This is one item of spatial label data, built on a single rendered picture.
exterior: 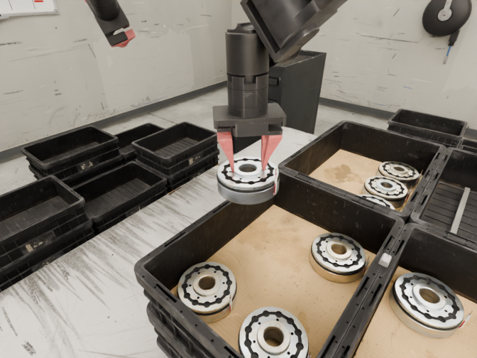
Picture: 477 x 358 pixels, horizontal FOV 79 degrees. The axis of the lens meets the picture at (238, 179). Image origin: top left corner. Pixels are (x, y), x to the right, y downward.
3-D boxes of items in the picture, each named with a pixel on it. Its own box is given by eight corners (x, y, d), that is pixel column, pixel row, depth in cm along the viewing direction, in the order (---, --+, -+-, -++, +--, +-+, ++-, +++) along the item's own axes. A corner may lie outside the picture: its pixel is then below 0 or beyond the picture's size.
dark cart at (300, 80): (274, 190, 222) (284, 67, 173) (229, 170, 246) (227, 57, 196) (310, 159, 261) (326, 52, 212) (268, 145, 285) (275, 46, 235)
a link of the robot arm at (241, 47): (215, 23, 36) (252, 24, 33) (248, 19, 40) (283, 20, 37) (218, 80, 39) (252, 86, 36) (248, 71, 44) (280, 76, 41)
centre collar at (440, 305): (440, 317, 45) (441, 315, 45) (407, 297, 48) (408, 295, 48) (448, 297, 48) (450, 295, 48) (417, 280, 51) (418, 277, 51)
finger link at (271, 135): (231, 161, 50) (229, 108, 45) (272, 158, 51) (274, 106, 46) (234, 182, 44) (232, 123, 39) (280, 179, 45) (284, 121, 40)
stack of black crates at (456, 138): (440, 181, 206) (468, 121, 181) (432, 201, 186) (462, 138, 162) (382, 163, 227) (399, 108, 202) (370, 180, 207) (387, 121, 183)
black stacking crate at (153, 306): (284, 457, 35) (294, 423, 29) (143, 311, 51) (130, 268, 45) (387, 263, 61) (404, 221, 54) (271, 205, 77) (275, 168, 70)
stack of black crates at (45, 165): (73, 236, 160) (42, 166, 136) (49, 214, 176) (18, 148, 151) (135, 201, 186) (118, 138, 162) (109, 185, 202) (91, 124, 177)
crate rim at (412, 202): (403, 229, 55) (407, 219, 54) (274, 174, 72) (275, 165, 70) (443, 153, 81) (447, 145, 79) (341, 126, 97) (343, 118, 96)
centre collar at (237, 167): (250, 182, 45) (250, 178, 44) (226, 172, 47) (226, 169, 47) (268, 169, 48) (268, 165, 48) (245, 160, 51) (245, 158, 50)
